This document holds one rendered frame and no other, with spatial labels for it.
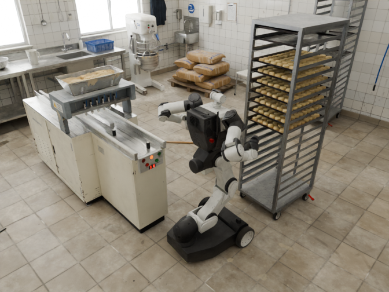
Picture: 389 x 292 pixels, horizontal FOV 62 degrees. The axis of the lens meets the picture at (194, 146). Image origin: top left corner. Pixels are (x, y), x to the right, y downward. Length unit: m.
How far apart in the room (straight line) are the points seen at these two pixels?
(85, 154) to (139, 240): 0.96
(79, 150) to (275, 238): 2.00
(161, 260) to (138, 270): 0.21
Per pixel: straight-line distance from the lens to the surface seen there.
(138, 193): 2.85
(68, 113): 3.03
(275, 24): 2.67
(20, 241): 3.46
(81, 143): 3.19
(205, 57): 6.28
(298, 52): 2.56
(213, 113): 2.30
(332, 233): 3.41
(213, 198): 2.86
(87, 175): 3.37
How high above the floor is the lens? 2.22
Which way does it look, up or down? 30 degrees down
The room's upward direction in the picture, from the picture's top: straight up
